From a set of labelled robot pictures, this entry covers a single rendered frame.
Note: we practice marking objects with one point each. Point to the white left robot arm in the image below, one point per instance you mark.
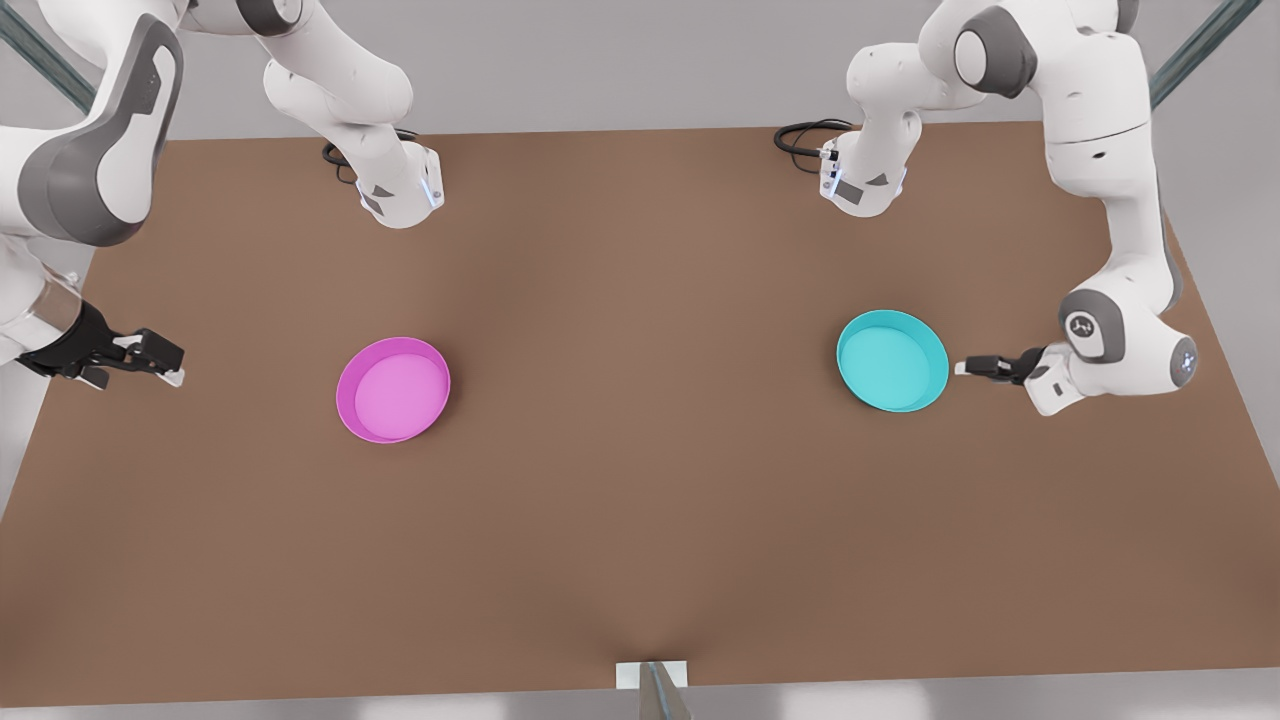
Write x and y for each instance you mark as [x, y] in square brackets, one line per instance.
[1110, 150]

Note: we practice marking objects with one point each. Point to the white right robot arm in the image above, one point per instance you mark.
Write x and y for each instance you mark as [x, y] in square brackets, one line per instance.
[90, 150]

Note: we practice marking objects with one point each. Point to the blue plate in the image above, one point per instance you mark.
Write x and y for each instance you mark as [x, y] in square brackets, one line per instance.
[890, 362]

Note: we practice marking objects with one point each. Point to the pink plate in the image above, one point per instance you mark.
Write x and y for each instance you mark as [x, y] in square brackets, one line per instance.
[394, 392]

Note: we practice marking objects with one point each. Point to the silver frame post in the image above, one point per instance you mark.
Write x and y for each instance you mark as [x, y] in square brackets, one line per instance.
[1200, 50]
[655, 692]
[45, 62]

